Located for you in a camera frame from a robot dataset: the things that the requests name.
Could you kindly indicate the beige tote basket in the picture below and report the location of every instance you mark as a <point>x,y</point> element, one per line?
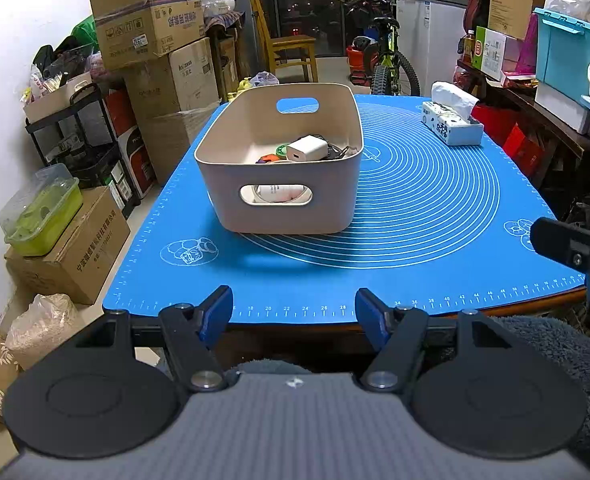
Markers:
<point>55,100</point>

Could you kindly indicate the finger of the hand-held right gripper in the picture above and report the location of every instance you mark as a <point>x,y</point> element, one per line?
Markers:
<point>560,242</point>

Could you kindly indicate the grey fleece garment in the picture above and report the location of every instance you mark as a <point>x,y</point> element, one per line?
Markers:
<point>550,345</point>

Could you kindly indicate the black metal rack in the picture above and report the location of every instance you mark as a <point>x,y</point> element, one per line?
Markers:
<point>90,160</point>

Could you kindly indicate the beige plastic storage bin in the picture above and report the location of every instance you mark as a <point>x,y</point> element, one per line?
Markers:
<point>335,200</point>

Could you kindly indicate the white cube charger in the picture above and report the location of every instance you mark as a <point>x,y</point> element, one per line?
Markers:
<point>307,149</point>

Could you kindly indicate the green lunch box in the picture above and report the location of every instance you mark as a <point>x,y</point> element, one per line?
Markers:
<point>45,220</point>

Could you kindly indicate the green round tin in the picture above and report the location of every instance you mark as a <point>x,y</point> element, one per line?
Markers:
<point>281,150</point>

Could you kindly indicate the large brown cardboard box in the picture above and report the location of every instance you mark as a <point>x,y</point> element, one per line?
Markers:
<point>185,75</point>

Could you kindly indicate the blue silicone baking mat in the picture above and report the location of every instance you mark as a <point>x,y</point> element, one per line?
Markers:
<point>425,260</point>

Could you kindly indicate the teal plastic storage box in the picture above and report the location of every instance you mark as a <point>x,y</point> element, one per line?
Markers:
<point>570,50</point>

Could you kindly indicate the printed tissue box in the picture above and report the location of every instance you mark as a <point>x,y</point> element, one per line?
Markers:
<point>450,130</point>

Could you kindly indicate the black remote control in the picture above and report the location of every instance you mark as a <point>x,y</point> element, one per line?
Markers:
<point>334,152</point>

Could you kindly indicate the green white carton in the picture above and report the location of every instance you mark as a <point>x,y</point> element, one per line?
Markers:
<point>490,52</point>

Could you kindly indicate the red appliance box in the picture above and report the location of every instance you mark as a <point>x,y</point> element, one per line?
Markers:
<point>137,165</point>

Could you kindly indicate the brown printed cardboard box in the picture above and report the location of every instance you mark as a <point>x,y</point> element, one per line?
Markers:
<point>85,255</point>

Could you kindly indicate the red bucket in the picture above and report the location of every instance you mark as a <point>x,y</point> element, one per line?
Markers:
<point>357,62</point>

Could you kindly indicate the white chest freezer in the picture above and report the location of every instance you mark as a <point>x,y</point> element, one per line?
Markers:
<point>440,35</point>

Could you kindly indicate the wooden chair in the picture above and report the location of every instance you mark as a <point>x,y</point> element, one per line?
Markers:
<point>290,45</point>

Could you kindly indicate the green black bicycle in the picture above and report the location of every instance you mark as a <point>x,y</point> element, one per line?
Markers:
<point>392,75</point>

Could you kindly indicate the orange purple toy knife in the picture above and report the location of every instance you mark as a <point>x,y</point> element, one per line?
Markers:
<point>270,159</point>

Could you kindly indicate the red gift box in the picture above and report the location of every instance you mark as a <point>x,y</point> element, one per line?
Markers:
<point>522,150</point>

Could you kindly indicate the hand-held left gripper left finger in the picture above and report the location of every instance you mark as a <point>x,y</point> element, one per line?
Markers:
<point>215,312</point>

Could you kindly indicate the open brown cardboard box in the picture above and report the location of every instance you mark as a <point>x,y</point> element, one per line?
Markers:
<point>145,30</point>

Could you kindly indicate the white pill bottle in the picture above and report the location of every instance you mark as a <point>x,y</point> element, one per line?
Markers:
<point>282,193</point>

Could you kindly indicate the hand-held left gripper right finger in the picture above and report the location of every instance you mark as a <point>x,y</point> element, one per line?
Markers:
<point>372,315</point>

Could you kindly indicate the clear bag of grain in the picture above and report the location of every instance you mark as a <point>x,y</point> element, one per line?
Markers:
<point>40,330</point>

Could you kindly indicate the grey plastic bag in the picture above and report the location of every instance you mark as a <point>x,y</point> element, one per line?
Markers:
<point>265,79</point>

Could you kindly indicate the drink bottle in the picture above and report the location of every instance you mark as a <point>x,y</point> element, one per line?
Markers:
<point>468,50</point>

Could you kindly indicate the yellow oil jug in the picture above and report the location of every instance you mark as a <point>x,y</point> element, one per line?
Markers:
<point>240,91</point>

